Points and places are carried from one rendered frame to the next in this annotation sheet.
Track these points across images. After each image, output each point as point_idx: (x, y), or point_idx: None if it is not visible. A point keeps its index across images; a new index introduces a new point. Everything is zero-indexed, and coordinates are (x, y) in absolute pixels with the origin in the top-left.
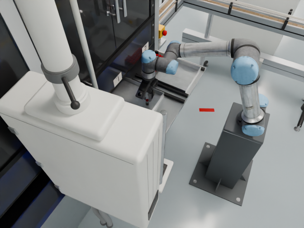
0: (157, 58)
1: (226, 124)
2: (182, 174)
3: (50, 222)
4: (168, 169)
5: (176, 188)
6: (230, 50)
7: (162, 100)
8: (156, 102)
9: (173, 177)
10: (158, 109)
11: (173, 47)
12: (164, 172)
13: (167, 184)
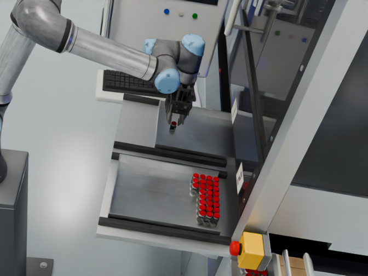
0: (178, 43)
1: (24, 158)
2: (69, 273)
3: (202, 88)
4: (99, 87)
5: (73, 247)
6: (65, 51)
7: (153, 144)
8: (160, 138)
9: (84, 263)
10: (150, 128)
11: (165, 60)
12: (102, 84)
13: (90, 249)
